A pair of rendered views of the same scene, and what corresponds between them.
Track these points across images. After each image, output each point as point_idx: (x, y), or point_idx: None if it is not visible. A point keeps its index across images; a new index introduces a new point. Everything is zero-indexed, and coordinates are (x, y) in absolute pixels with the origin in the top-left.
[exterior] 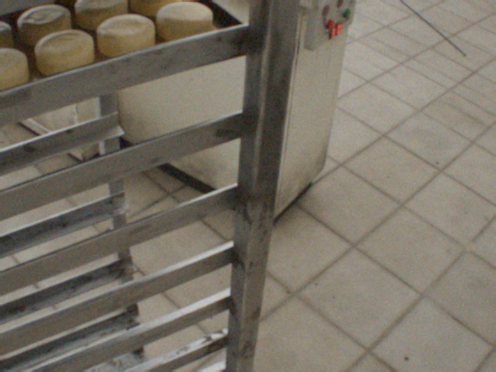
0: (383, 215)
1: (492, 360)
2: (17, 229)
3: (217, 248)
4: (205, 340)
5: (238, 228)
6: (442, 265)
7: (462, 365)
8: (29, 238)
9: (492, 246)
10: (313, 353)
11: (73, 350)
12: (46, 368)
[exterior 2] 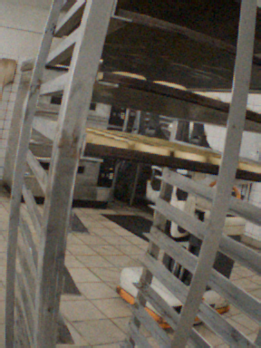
0: None
1: (75, 325)
2: (22, 324)
3: (147, 236)
4: (139, 288)
5: (161, 216)
6: (14, 310)
7: (71, 333)
8: (23, 328)
9: (17, 294)
10: None
11: None
12: (175, 293)
